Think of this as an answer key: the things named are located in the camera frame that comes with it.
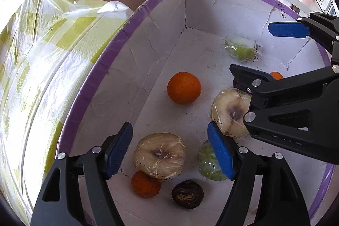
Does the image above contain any dark wrinkled fruit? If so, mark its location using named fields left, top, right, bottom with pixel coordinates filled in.
left=171, top=180, right=204, bottom=209

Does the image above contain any plastic-wrapped browned apple half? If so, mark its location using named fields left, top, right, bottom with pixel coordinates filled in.
left=210, top=88, right=252, bottom=139
left=132, top=132, right=186, bottom=180

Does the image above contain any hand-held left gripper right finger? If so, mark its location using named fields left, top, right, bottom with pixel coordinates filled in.
left=207, top=121, right=311, bottom=226

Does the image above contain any purple-rimmed white cardboard box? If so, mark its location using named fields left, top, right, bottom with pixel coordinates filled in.
left=57, top=0, right=335, bottom=226

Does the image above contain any plastic-wrapped green apple half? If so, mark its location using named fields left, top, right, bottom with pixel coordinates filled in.
left=225, top=35, right=263, bottom=62

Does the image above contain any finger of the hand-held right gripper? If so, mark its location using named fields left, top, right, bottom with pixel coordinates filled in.
left=268, top=12, right=339, bottom=73
left=229, top=64, right=318, bottom=158

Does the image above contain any large orange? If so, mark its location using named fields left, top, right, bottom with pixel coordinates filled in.
left=167, top=72, right=202, bottom=105

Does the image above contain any plastic-wrapped whole green apple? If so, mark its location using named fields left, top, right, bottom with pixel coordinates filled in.
left=197, top=141, right=229, bottom=181

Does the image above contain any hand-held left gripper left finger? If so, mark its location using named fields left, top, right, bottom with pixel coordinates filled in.
left=30, top=122, right=133, bottom=226

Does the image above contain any yellow checked plastic cover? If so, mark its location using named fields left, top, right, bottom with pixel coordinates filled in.
left=0, top=0, right=134, bottom=218

